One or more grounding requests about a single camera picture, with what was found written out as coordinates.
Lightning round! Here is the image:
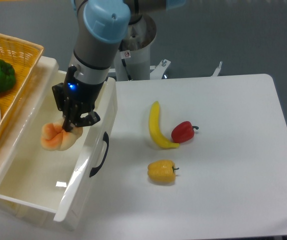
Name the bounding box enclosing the red bell pepper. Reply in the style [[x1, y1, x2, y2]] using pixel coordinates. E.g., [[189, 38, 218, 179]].
[[171, 121, 199, 144]]

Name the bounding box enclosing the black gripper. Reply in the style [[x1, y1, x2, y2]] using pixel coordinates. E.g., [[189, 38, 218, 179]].
[[51, 66, 103, 132]]

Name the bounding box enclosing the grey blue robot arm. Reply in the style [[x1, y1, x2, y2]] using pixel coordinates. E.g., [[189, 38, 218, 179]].
[[52, 0, 185, 132]]

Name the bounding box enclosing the white drawer cabinet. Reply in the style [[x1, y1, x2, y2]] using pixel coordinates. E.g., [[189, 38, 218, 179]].
[[0, 55, 84, 232]]

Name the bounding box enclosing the black drawer handle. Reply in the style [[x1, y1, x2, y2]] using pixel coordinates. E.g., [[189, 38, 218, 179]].
[[89, 131, 110, 178]]

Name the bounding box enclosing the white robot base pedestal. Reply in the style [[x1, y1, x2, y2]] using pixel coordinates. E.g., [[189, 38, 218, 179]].
[[113, 14, 157, 81]]

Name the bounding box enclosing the round orange bread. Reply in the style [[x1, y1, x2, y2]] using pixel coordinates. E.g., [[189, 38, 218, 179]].
[[40, 118, 83, 151]]

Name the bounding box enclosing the black cable on pedestal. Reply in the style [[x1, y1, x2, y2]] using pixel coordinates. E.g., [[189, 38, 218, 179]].
[[120, 57, 134, 81]]

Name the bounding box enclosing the open white drawer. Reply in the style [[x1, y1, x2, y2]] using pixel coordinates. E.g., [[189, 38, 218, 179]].
[[0, 77, 118, 230]]

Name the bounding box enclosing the yellow woven basket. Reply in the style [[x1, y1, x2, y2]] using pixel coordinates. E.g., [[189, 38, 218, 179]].
[[0, 33, 44, 139]]

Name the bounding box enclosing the yellow banana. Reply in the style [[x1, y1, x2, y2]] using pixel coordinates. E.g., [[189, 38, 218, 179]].
[[148, 101, 180, 149]]

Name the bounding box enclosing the white metal base frame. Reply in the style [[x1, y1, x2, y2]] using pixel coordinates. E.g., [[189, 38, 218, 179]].
[[108, 59, 223, 82]]

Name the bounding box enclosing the yellow bell pepper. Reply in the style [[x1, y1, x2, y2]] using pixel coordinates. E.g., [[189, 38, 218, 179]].
[[147, 159, 180, 185]]

